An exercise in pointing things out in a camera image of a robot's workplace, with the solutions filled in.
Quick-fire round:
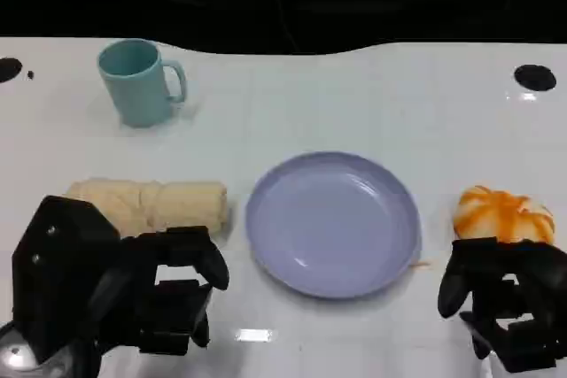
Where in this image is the lilac plate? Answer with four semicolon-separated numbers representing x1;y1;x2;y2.
245;151;423;300

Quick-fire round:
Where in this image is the orange and white bread roll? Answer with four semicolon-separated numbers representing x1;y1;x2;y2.
453;183;556;245

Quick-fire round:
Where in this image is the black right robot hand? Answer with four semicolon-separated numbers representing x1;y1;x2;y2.
437;236;567;373

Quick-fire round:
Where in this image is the pale green mug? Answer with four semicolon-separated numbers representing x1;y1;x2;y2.
97;39;188;128

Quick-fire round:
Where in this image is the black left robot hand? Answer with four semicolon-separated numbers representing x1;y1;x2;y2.
90;226;231;358

